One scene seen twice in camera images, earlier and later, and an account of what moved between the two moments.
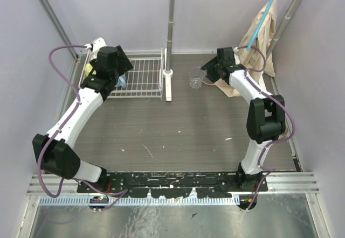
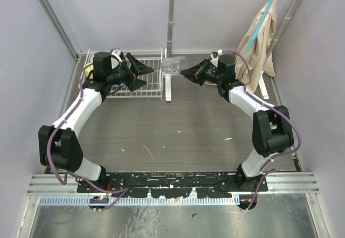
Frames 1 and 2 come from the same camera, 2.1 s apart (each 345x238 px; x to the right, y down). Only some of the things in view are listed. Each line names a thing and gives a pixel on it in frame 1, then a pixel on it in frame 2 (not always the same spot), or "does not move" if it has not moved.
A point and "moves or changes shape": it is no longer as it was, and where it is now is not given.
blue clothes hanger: (262, 20) does not move
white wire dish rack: (146, 78) does not move
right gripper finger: (211, 65) → (195, 70)
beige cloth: (260, 58) does not move
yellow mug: (88, 69) does not move
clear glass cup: (196, 75) moves or changes shape
